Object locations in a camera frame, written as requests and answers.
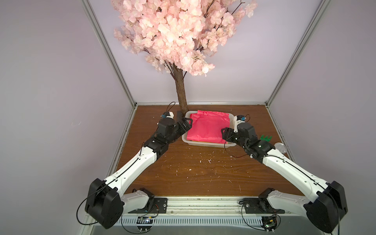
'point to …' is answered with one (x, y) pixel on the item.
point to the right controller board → (269, 223)
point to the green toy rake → (266, 138)
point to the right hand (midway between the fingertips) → (225, 128)
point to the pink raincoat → (207, 126)
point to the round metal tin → (281, 147)
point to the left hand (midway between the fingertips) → (190, 123)
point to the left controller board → (144, 220)
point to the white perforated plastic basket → (210, 145)
